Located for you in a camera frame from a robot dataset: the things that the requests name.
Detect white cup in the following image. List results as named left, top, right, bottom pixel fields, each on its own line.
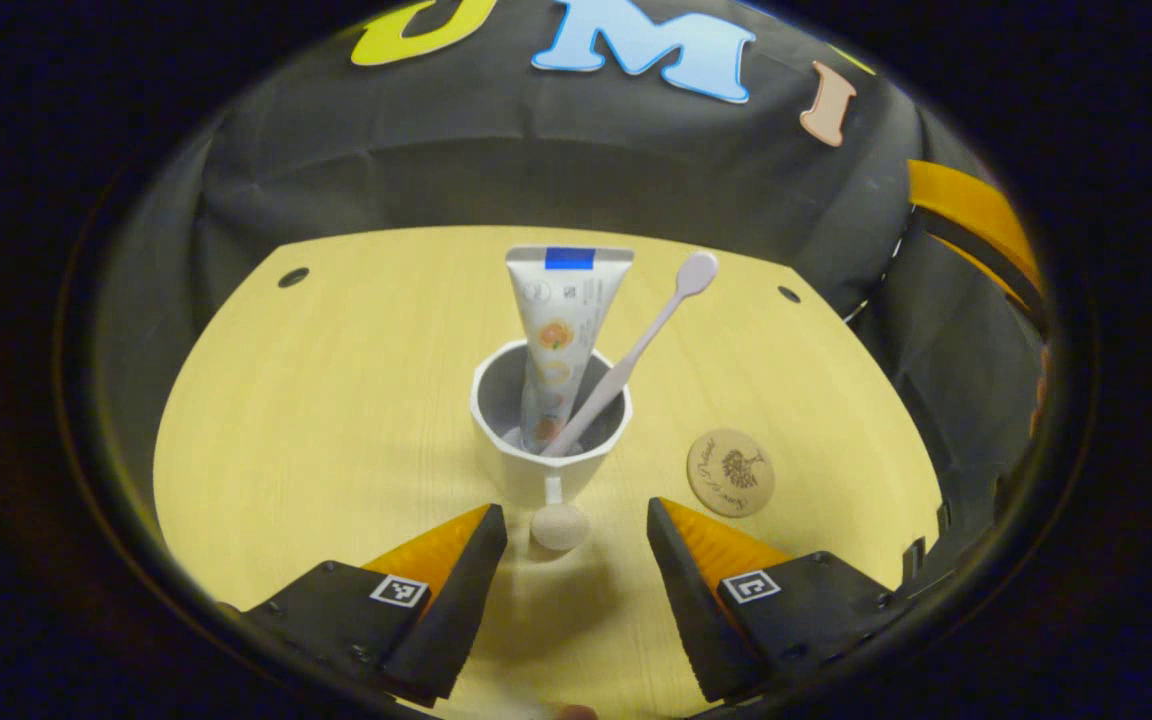
left=469, top=338, right=634, bottom=552

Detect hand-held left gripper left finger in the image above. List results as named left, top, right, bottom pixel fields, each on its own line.
left=221, top=503, right=509, bottom=706

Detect black backdrop cloth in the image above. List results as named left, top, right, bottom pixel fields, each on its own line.
left=96, top=0, right=1052, bottom=561

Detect white toothpaste tube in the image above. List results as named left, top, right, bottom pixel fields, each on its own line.
left=505, top=245, right=636, bottom=454

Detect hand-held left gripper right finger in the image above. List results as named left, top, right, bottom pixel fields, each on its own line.
left=646, top=497, right=902, bottom=704

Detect light wooden desktop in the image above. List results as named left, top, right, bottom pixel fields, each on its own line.
left=151, top=225, right=945, bottom=719

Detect pale pink toothbrush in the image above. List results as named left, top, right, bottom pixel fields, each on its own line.
left=542, top=250, right=720, bottom=459

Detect round wooden coaster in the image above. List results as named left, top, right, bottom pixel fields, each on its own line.
left=686, top=428, right=777, bottom=519

